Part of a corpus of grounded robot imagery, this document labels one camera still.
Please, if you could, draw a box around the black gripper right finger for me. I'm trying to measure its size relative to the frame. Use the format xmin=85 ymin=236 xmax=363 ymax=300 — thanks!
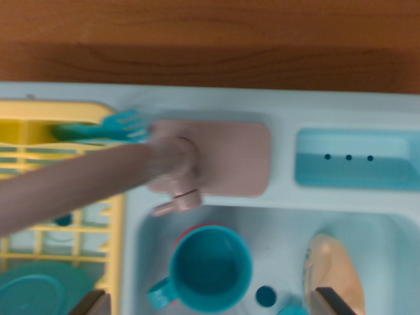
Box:
xmin=314 ymin=287 xmax=357 ymax=315

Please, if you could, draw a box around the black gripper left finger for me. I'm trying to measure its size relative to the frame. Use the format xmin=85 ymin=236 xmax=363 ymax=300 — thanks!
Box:
xmin=67 ymin=289 xmax=112 ymax=315

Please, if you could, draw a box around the cream toy detergent bottle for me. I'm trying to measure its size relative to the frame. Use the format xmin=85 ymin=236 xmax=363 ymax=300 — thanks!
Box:
xmin=301 ymin=232 xmax=366 ymax=315

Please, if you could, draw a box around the light blue toy sink unit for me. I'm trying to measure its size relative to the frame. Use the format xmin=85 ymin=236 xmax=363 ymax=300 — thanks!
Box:
xmin=0 ymin=81 xmax=420 ymax=315

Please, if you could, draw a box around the teal dish brush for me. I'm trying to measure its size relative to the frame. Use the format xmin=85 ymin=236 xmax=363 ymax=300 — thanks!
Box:
xmin=277 ymin=304 xmax=311 ymax=315

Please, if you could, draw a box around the teal plastic plate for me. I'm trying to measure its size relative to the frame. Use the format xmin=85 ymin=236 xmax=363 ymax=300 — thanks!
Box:
xmin=0 ymin=261 xmax=96 ymax=315

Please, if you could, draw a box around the yellow plastic dish rack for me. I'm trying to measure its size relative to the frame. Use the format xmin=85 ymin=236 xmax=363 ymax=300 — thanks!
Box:
xmin=0 ymin=100 xmax=127 ymax=296

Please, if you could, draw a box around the grey toy faucet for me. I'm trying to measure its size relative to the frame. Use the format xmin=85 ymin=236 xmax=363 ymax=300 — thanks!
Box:
xmin=0 ymin=136 xmax=203 ymax=237

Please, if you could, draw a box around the teal plastic fork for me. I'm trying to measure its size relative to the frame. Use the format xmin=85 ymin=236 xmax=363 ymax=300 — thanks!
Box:
xmin=52 ymin=110 xmax=145 ymax=140
xmin=75 ymin=129 xmax=152 ymax=144

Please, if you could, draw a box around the teal mug with handle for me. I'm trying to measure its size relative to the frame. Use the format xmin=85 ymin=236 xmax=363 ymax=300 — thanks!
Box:
xmin=146 ymin=226 xmax=253 ymax=312

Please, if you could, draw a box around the red mug with handle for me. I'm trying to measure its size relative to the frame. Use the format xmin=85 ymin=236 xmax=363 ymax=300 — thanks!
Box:
xmin=173 ymin=222 xmax=227 ymax=250

